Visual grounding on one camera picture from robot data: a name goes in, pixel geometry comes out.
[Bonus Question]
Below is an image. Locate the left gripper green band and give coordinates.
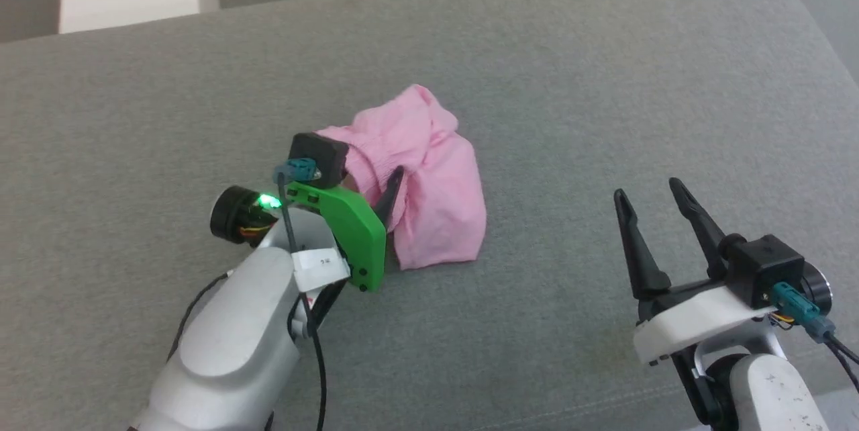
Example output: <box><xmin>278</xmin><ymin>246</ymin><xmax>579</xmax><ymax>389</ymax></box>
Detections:
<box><xmin>210</xmin><ymin>165</ymin><xmax>406</xmax><ymax>293</ymax></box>

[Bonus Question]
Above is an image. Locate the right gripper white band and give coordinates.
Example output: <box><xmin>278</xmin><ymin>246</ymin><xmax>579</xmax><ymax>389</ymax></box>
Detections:
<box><xmin>613</xmin><ymin>177</ymin><xmax>782</xmax><ymax>366</ymax></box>

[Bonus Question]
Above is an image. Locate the pink garment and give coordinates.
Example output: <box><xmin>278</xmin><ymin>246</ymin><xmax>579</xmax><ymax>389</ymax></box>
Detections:
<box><xmin>314</xmin><ymin>84</ymin><xmax>487</xmax><ymax>271</ymax></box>

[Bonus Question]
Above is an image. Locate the grey fabric sofa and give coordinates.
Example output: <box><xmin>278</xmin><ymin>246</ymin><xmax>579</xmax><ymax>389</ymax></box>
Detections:
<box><xmin>0</xmin><ymin>0</ymin><xmax>859</xmax><ymax>431</ymax></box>

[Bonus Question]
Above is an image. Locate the white cable label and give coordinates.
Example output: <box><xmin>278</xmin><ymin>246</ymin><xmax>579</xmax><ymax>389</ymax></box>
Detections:
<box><xmin>293</xmin><ymin>249</ymin><xmax>351</xmax><ymax>293</ymax></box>

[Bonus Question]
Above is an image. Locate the right camera cable teal plug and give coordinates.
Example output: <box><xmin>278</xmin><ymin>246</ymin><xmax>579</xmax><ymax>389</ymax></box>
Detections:
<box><xmin>770</xmin><ymin>283</ymin><xmax>859</xmax><ymax>393</ymax></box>

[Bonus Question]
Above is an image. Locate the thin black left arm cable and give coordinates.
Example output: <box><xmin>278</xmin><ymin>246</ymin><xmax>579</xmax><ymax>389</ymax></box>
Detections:
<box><xmin>166</xmin><ymin>273</ymin><xmax>233</xmax><ymax>359</ymax></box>

